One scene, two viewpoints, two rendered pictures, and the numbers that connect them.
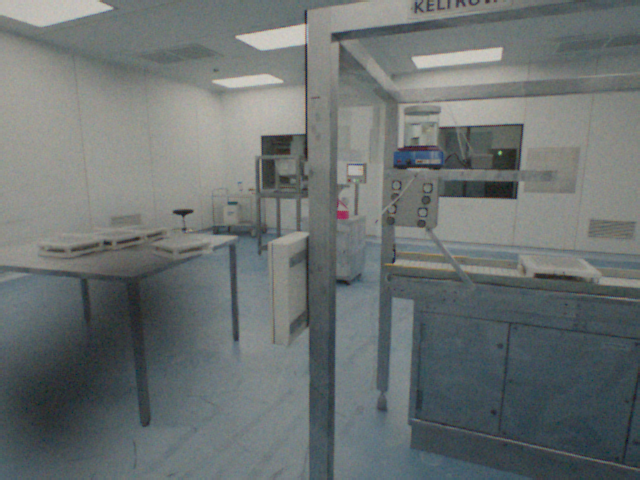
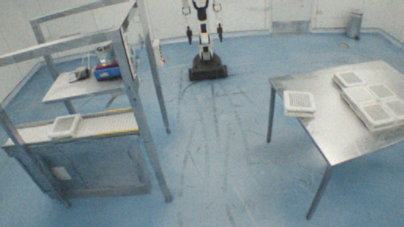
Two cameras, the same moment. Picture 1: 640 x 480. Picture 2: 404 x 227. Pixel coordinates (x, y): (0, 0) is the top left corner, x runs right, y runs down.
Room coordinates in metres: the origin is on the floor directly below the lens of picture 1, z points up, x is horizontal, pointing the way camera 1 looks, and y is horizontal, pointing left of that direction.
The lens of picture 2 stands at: (3.29, -0.47, 2.08)
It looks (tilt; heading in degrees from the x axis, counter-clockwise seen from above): 39 degrees down; 158
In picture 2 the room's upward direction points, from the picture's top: 7 degrees counter-clockwise
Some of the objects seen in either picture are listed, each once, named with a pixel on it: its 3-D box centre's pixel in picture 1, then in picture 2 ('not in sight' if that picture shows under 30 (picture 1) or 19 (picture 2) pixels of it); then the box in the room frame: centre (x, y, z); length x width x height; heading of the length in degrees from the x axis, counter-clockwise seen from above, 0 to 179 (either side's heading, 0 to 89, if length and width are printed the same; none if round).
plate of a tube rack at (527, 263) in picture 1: (555, 265); (64, 125); (1.46, -0.97, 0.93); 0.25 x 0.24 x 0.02; 159
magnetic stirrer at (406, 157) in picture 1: (419, 159); (110, 65); (1.62, -0.44, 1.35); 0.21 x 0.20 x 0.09; 159
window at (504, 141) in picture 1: (472, 162); not in sight; (6.21, -2.54, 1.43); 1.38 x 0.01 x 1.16; 66
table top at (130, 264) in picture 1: (97, 247); (364, 98); (2.41, 1.45, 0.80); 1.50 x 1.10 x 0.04; 75
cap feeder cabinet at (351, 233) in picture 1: (334, 247); not in sight; (4.45, -0.21, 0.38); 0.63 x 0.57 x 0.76; 66
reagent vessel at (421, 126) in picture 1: (421, 125); (105, 48); (1.63, -0.44, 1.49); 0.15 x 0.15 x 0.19
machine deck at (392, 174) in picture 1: (463, 174); (88, 81); (1.61, -0.62, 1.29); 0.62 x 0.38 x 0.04; 69
